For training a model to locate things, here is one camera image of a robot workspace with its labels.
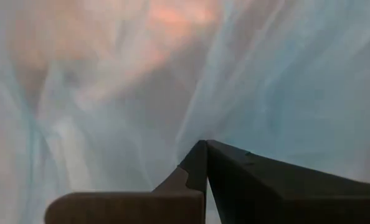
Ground light blue trash bag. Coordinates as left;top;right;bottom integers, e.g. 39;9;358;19
0;0;370;224

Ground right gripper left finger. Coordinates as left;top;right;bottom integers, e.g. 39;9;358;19
44;139;208;224

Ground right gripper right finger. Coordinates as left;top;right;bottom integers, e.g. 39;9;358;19
206;139;370;224

